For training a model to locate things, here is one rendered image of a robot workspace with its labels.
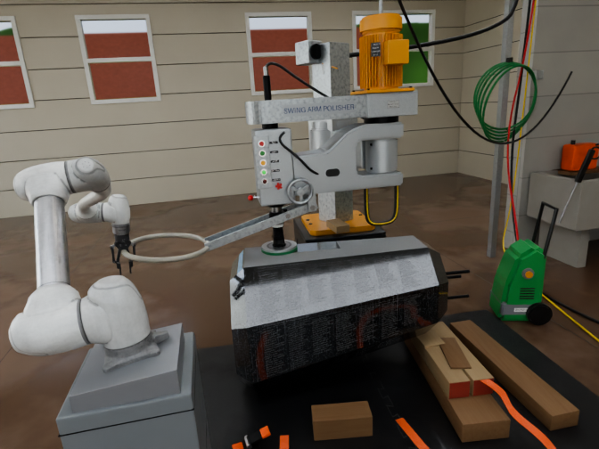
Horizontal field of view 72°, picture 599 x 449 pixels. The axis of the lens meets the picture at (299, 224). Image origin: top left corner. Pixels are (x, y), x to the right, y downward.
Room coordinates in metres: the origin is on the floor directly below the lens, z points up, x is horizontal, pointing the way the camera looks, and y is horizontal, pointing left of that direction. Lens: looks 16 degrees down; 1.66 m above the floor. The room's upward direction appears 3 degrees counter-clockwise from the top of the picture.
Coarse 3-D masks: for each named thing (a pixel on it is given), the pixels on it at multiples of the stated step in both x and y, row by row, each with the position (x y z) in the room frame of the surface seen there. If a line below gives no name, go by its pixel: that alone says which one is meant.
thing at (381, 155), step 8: (368, 144) 2.46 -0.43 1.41; (376, 144) 2.42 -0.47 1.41; (384, 144) 2.41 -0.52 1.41; (392, 144) 2.42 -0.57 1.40; (368, 152) 2.46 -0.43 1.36; (376, 152) 2.42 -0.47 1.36; (384, 152) 2.41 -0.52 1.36; (392, 152) 2.42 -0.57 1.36; (368, 160) 2.46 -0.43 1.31; (376, 160) 2.42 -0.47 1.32; (384, 160) 2.41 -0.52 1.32; (392, 160) 2.42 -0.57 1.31; (368, 168) 2.46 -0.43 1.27; (376, 168) 2.42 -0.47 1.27; (384, 168) 2.41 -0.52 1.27; (392, 168) 2.42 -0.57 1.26
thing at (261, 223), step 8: (288, 208) 2.45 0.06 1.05; (296, 208) 2.34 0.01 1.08; (304, 208) 2.35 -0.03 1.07; (312, 208) 2.32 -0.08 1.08; (264, 216) 2.42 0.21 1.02; (280, 216) 2.33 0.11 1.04; (288, 216) 2.32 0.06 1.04; (240, 224) 2.39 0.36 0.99; (248, 224) 2.40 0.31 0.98; (256, 224) 2.30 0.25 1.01; (264, 224) 2.31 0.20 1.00; (272, 224) 2.32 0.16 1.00; (224, 232) 2.37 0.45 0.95; (232, 232) 2.38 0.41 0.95; (240, 232) 2.28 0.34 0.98; (248, 232) 2.29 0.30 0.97; (256, 232) 2.30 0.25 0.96; (208, 240) 2.35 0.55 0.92; (216, 240) 2.26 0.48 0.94; (224, 240) 2.26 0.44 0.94; (232, 240) 2.27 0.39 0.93; (216, 248) 2.25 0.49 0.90
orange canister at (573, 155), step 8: (568, 144) 4.16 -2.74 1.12; (576, 144) 4.10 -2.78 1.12; (584, 144) 4.10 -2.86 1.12; (592, 144) 4.11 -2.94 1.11; (568, 152) 4.13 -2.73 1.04; (576, 152) 4.07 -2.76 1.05; (584, 152) 4.09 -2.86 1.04; (568, 160) 4.12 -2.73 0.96; (576, 160) 4.07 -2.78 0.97; (592, 160) 4.11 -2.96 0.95; (568, 168) 4.11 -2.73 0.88; (576, 168) 4.07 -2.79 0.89; (592, 168) 4.13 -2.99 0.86
